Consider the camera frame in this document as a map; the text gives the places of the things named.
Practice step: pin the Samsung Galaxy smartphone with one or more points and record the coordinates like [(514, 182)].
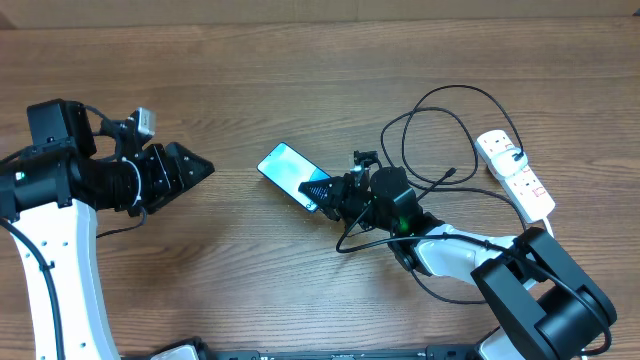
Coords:
[(287, 169)]

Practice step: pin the white power strip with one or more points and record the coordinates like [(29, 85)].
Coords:
[(524, 189)]

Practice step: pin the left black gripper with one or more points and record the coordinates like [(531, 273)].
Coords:
[(173, 176)]

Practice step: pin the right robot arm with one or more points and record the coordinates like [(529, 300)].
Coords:
[(546, 305)]

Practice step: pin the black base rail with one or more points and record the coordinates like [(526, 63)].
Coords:
[(195, 348)]

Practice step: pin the white USB charger plug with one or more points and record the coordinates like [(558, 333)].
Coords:
[(508, 163)]

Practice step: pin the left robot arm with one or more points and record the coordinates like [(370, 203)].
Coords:
[(51, 192)]

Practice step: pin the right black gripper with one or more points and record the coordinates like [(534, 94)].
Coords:
[(338, 188)]

